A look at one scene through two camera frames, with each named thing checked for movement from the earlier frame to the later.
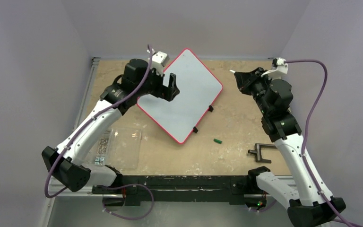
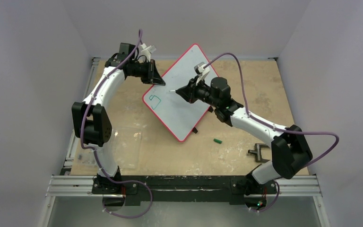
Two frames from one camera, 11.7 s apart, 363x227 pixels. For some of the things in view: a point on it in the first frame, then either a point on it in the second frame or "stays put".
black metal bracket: (258, 152) stays put
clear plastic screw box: (120, 148) stays put
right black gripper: (247, 83) -> (193, 93)
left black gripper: (163, 91) -> (153, 77)
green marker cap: (218, 141) stays put
